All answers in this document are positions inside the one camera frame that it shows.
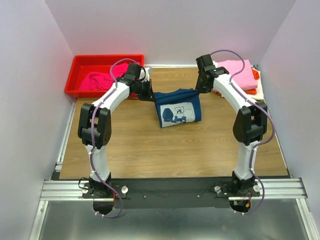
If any dark blue t shirt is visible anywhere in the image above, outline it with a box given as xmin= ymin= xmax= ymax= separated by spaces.
xmin=154 ymin=88 xmax=202 ymax=128

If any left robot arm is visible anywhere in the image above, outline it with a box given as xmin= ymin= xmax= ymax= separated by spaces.
xmin=77 ymin=62 xmax=155 ymax=198

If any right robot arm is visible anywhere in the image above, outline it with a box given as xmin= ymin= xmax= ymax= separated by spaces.
xmin=195 ymin=54 xmax=268 ymax=195

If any folded pink t shirt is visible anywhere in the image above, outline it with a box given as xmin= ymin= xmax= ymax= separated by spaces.
xmin=217 ymin=59 xmax=260 ymax=95

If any folded orange t shirt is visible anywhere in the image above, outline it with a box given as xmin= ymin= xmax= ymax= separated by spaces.
xmin=234 ymin=68 xmax=260 ymax=95

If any magenta t shirt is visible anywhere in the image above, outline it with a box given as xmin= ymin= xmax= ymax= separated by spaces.
xmin=78 ymin=62 xmax=129 ymax=92

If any folded cream t shirt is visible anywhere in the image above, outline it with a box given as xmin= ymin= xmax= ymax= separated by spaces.
xmin=250 ymin=69 xmax=264 ymax=101

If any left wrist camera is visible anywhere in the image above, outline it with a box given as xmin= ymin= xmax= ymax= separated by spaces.
xmin=139 ymin=67 xmax=153 ymax=82

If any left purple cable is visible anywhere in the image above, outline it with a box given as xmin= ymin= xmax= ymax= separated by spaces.
xmin=88 ymin=57 xmax=142 ymax=219

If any purple cable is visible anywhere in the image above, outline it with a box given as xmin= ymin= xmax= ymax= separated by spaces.
xmin=88 ymin=57 xmax=142 ymax=219
xmin=209 ymin=49 xmax=277 ymax=216

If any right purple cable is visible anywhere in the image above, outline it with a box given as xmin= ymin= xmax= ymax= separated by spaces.
xmin=209 ymin=49 xmax=277 ymax=216

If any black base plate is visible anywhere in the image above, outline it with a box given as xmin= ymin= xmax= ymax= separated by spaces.
xmin=78 ymin=177 xmax=262 ymax=216

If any aluminium rail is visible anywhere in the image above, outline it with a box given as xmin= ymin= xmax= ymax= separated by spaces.
xmin=40 ymin=178 xmax=308 ymax=201

